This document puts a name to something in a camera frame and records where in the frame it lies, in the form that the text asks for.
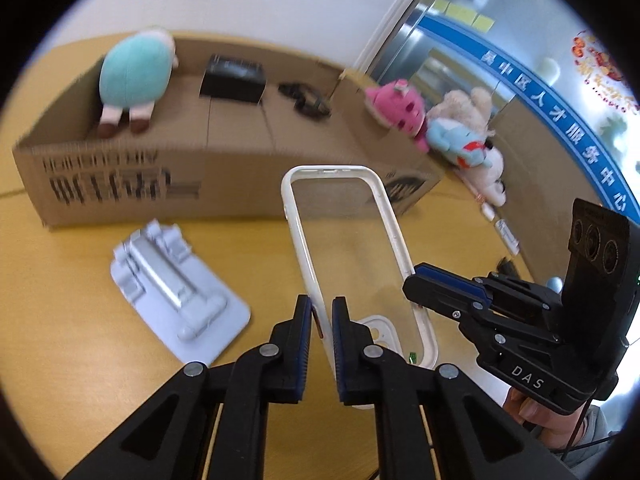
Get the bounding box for black coiled cable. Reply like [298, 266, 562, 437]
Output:
[277, 81, 333, 120]

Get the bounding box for teal plush toy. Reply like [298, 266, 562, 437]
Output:
[96, 27, 180, 139]

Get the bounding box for white plush toy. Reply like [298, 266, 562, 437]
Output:
[460, 147, 508, 207]

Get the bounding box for blue window banner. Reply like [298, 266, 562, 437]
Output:
[417, 12, 631, 216]

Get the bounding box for brown cardboard box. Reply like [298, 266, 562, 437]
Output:
[11, 30, 446, 231]

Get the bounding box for person's right hand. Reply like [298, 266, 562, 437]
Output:
[502, 387, 583, 448]

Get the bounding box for thin black cable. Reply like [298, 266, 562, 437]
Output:
[559, 399, 616, 463]

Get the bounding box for hot pink plush toy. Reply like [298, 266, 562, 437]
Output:
[363, 79, 430, 153]

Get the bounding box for grey phone stand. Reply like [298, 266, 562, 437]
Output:
[109, 218, 251, 366]

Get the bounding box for blue plush toy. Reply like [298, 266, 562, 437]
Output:
[426, 115, 493, 170]

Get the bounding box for red window decoration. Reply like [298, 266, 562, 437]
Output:
[572, 32, 628, 83]

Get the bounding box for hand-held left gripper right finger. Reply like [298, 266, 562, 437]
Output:
[331, 296, 583, 480]

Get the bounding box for clear white-rimmed phone case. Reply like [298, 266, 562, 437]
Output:
[281, 164, 440, 411]

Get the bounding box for person's right forearm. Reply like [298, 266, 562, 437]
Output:
[542, 405, 613, 480]

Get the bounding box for black rectangular box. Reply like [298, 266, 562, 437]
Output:
[199, 54, 267, 106]

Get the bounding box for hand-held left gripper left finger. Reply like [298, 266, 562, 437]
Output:
[62, 294, 315, 480]

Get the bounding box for beige fluffy plush toy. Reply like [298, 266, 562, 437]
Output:
[432, 86, 497, 136]

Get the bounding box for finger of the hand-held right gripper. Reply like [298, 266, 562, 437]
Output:
[414, 261, 563, 322]
[402, 273, 501, 337]

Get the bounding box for small white stick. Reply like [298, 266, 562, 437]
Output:
[495, 219, 522, 257]
[475, 192, 497, 222]

